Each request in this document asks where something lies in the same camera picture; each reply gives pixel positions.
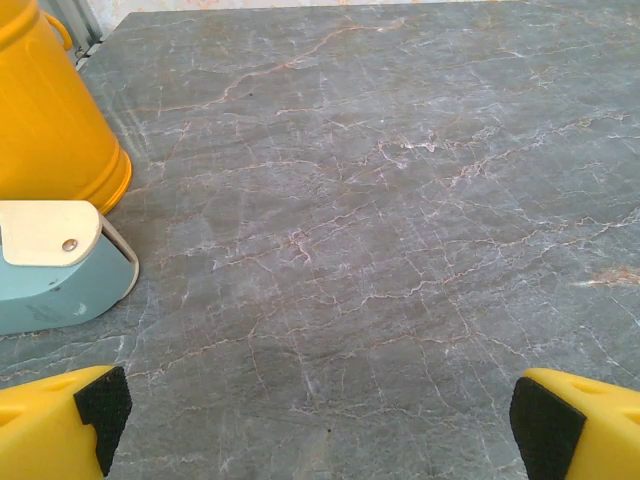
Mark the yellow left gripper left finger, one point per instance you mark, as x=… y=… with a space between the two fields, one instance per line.
x=40 y=430

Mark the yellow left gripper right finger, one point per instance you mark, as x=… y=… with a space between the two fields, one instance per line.
x=595 y=430

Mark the blue and beige stapler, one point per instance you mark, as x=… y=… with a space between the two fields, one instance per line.
x=60 y=280

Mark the yellow metal pen cup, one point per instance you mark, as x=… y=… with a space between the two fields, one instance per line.
x=45 y=120

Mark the aluminium frame post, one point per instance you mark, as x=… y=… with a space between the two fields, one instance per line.
x=85 y=25

